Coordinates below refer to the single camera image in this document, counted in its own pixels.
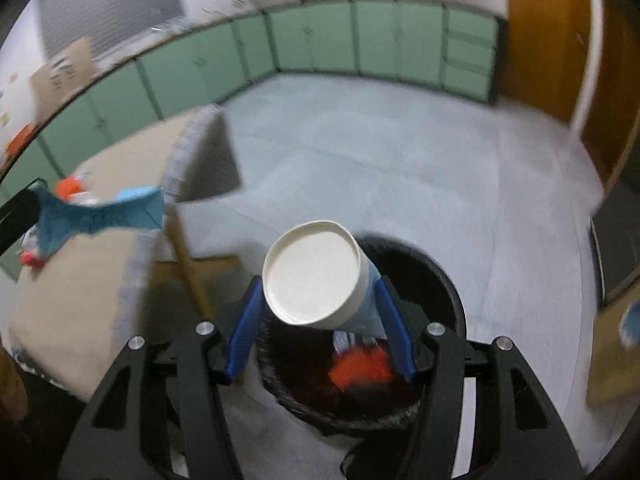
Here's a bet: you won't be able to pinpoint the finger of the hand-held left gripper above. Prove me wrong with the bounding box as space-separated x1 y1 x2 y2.
0 187 43 261

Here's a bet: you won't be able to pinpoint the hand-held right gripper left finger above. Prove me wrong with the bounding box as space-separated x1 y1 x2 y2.
57 276 266 480

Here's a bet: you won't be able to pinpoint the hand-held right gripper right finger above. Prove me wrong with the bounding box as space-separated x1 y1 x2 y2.
372 277 586 480

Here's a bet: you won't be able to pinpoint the orange foam net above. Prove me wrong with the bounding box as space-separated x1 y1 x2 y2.
327 350 392 388
54 176 86 202

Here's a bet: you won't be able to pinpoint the black trash bin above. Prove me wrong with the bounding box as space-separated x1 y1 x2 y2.
256 232 468 437

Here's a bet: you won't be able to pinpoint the blue plastic packet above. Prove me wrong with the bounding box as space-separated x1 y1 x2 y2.
37 185 166 258

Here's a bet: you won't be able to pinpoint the white paper cup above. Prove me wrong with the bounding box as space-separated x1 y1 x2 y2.
261 220 388 337

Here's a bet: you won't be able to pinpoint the orange basin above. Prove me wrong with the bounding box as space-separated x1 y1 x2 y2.
6 124 38 156

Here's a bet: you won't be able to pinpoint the table with beige cloth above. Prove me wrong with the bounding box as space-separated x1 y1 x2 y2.
7 105 243 406

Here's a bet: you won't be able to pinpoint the brown boxed water dispenser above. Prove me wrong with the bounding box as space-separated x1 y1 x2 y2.
29 36 99 126

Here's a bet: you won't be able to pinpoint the flat cardboard sheet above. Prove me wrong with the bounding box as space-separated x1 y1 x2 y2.
585 292 640 408

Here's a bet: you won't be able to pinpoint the grey window blind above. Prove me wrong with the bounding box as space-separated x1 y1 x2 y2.
37 0 183 61

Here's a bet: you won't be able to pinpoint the blue plastic bag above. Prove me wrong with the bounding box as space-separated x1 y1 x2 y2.
619 302 640 348

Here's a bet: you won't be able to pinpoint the green base cabinets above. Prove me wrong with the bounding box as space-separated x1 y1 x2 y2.
0 0 501 281

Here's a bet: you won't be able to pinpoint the dark wooden door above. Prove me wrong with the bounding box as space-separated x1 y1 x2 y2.
582 0 640 186

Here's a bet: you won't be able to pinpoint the brown wooden door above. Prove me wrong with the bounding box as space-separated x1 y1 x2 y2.
505 0 593 123

